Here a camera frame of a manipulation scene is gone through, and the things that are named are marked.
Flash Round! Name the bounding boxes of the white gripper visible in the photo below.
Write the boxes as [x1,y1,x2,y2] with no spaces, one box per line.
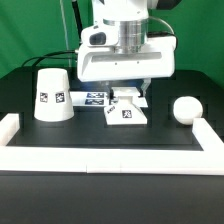
[77,24,176,96]

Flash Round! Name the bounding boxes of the white lamp base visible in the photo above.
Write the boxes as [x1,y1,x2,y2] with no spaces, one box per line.
[104,87,147,125]

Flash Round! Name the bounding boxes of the white lamp bulb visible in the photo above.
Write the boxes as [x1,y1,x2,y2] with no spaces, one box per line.
[173,96,203,125]

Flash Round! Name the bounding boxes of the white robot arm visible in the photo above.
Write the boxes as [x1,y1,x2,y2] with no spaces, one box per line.
[77,0,181,89]

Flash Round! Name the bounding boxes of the white lamp shade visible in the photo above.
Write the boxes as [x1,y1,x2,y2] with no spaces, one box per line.
[34,68,74,122]

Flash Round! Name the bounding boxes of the white marker sheet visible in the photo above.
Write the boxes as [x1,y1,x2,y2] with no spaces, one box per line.
[70,91,148,108]

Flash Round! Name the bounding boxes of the black cable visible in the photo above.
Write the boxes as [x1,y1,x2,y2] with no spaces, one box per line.
[21,50,81,68]

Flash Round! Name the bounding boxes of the white foam border frame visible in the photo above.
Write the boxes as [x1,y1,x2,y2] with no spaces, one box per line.
[0,114,224,175]

